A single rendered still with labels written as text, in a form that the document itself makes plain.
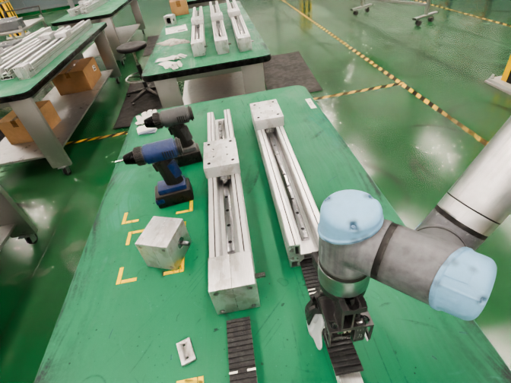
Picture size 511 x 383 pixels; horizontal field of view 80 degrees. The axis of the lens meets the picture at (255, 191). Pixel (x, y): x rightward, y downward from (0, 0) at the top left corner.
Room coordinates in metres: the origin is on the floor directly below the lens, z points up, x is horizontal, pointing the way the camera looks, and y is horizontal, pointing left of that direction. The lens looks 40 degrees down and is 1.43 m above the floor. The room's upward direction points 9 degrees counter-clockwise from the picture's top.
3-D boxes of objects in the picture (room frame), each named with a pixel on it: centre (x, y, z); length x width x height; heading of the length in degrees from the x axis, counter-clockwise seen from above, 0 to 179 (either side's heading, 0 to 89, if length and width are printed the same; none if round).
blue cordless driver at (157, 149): (0.81, 0.30, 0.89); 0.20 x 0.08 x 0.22; 100
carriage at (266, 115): (1.11, -0.09, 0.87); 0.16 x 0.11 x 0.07; 1
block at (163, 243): (0.57, 0.25, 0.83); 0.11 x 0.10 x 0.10; 70
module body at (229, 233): (0.86, 0.09, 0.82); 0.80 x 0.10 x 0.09; 1
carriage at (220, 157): (0.86, 0.09, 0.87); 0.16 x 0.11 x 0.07; 1
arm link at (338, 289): (0.26, -0.11, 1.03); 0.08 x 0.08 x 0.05
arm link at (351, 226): (0.26, -0.11, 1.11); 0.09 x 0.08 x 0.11; 47
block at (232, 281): (0.41, 0.07, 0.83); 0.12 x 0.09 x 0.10; 91
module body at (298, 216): (0.86, -0.10, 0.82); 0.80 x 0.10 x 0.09; 1
